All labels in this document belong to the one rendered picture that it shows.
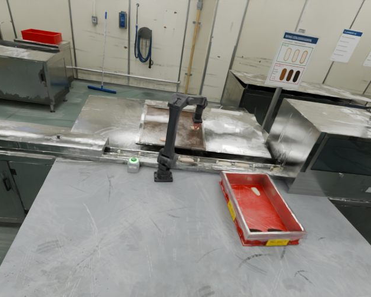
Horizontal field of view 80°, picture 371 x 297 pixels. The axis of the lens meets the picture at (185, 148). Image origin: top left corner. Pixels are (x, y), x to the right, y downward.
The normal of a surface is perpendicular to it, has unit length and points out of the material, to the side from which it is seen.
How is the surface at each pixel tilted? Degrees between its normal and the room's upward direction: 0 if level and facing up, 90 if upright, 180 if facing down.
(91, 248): 0
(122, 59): 90
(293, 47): 90
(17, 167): 91
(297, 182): 90
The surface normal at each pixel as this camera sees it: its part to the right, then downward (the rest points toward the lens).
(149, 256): 0.15, -0.83
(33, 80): 0.01, 0.55
